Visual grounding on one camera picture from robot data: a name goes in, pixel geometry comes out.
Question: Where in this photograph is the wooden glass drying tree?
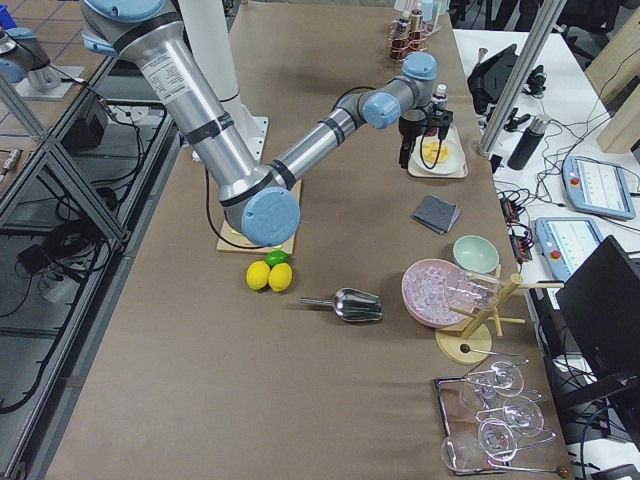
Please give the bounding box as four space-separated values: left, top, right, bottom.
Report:
435 269 565 365

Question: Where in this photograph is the black monitor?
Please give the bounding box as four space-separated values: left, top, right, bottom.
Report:
557 236 639 379

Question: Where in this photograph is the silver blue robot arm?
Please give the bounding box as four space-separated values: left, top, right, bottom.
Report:
80 1 438 247

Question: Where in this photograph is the black thermos bottle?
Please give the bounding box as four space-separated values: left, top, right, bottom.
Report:
507 114 551 170

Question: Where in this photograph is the grey folded cloth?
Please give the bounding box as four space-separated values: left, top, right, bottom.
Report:
412 195 460 235

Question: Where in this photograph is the pink bowl of ice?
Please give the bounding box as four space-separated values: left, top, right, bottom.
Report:
401 259 498 328

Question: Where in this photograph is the lower teach pendant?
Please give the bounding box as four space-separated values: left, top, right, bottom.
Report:
534 217 603 281

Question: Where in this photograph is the mirror tray with glasses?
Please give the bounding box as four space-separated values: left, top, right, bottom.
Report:
434 351 570 479

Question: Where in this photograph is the dark tea bottle on tray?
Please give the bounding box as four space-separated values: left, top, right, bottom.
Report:
431 84 448 112

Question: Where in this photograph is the tea bottle in rack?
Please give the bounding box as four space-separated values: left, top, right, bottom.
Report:
394 18 409 41

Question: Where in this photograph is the copper wire bottle rack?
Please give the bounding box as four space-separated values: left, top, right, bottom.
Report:
385 9 428 63

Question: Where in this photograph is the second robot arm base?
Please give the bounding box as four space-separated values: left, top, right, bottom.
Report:
1 27 70 101

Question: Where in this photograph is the upper yellow lemon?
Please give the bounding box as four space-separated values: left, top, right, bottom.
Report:
245 260 271 291

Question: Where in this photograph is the glazed twisted donut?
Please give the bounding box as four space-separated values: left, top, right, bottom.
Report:
421 141 449 164

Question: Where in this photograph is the mint green bowl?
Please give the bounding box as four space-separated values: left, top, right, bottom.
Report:
453 235 499 274

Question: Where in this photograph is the lower yellow lemon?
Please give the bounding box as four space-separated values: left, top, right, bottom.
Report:
268 263 293 292

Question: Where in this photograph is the yellow lemon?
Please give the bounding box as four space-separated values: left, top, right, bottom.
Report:
268 263 293 292
245 260 271 291

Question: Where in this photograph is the bamboo cutting board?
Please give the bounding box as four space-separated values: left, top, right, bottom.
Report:
217 186 301 252

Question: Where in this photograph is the steel ice scoop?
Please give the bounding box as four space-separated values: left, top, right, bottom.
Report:
298 288 383 324

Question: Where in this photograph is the upper teach pendant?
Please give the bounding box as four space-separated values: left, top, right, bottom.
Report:
562 155 636 220

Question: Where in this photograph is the green lime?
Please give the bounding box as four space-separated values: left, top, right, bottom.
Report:
265 250 290 268

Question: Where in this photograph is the teach pendant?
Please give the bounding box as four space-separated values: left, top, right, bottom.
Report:
534 217 603 281
562 155 636 220

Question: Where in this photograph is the aluminium camera post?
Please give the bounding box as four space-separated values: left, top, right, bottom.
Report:
477 0 566 158

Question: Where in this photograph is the white rabbit serving tray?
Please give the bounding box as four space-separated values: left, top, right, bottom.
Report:
405 122 470 179

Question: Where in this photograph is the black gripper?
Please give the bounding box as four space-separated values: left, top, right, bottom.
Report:
398 107 453 170

